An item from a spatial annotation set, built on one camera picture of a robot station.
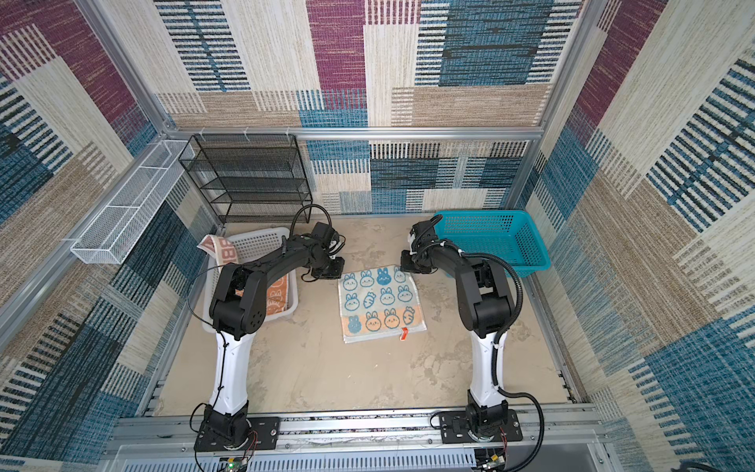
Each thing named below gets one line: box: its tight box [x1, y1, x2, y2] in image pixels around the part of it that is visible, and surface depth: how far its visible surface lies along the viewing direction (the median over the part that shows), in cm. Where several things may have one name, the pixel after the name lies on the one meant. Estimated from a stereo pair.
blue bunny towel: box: [338, 264, 428, 345], surface depth 98 cm
